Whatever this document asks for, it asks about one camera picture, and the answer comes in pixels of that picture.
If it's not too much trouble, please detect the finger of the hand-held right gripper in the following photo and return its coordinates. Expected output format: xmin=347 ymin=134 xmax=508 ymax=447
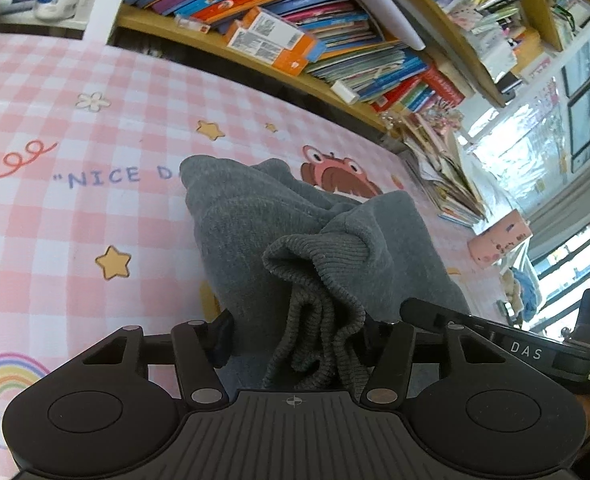
xmin=399 ymin=298 xmax=476 ymax=335

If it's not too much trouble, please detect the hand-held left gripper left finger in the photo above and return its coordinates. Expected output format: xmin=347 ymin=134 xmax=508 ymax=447
xmin=82 ymin=310 xmax=236 ymax=411

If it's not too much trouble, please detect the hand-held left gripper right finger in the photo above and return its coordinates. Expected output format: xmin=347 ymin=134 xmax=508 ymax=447
xmin=361 ymin=316 xmax=508 ymax=409

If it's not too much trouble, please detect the grey garment with ribbed cuffs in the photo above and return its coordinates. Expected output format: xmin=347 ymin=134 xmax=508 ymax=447
xmin=180 ymin=156 xmax=472 ymax=395

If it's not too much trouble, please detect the blue and beige plush toy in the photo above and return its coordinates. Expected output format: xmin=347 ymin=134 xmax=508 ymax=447
xmin=502 ymin=264 xmax=542 ymax=322

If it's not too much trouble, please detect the pink printed box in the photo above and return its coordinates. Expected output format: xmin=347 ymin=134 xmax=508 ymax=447
xmin=467 ymin=209 xmax=534 ymax=267

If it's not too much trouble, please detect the pile of papers and booklets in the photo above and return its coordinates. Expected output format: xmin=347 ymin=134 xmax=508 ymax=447
xmin=402 ymin=110 xmax=488 ymax=228

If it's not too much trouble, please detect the pink checked printed blanket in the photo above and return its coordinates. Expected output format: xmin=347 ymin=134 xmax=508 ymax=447
xmin=0 ymin=30 xmax=528 ymax=480

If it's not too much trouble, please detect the wooden bookshelf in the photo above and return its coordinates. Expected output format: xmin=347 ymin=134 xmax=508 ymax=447
xmin=109 ymin=0 xmax=590 ymax=161

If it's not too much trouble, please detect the orange barcode box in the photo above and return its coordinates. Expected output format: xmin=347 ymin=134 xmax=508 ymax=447
xmin=224 ymin=27 xmax=310 ymax=79
xmin=235 ymin=6 xmax=326 ymax=63

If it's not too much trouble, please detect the stack of colourful books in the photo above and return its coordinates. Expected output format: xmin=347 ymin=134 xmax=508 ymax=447
xmin=125 ymin=0 xmax=468 ymax=117

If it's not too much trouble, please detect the small clear red-print box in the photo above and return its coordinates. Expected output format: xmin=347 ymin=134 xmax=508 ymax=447
xmin=174 ymin=13 xmax=212 ymax=37

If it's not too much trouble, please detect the row of stationery and booklets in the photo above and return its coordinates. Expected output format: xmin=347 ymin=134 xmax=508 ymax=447
xmin=405 ymin=0 xmax=543 ymax=77

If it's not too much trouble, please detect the white board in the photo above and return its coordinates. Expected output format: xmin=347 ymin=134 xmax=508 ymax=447
xmin=82 ymin=0 xmax=136 ymax=47

